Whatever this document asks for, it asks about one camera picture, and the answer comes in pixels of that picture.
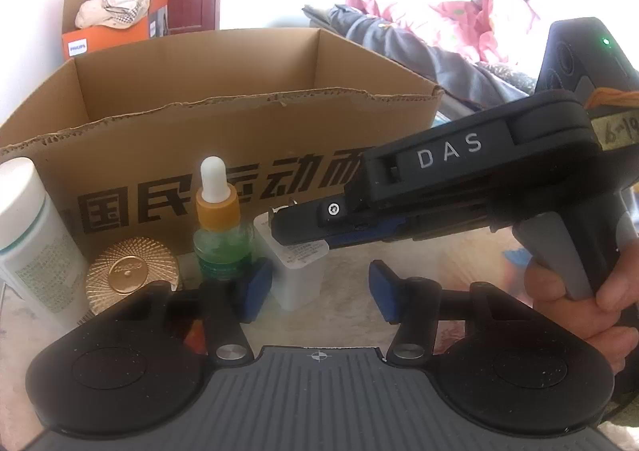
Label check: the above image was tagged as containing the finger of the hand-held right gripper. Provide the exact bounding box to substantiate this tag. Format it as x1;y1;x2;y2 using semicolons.
270;194;416;252

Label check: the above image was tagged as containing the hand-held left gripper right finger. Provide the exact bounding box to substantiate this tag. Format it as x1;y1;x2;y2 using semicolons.
368;260;520;366

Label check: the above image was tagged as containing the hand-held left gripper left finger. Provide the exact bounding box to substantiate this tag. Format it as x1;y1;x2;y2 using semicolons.
117;258;274;366

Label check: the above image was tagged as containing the white charger plug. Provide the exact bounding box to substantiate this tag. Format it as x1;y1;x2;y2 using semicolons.
252;204;330;312

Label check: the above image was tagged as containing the green dropper bottle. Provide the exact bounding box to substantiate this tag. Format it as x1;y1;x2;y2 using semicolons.
192;156;256;282

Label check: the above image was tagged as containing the gold ribbed lid jar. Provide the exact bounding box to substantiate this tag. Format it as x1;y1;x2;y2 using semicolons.
85;237;181;317

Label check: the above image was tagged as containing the brown cardboard box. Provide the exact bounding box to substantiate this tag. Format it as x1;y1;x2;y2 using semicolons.
0;28;445;277

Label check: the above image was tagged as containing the white bottle with green label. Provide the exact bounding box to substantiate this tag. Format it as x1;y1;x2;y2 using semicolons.
0;157;93;332

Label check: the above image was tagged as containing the person's right hand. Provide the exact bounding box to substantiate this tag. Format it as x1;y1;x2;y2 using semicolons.
524;211;639;377

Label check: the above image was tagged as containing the pink floral blanket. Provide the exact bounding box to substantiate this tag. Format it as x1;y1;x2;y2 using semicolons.
344;0;542;67

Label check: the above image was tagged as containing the orange appliance box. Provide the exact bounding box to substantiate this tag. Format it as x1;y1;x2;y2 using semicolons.
61;0;173;63

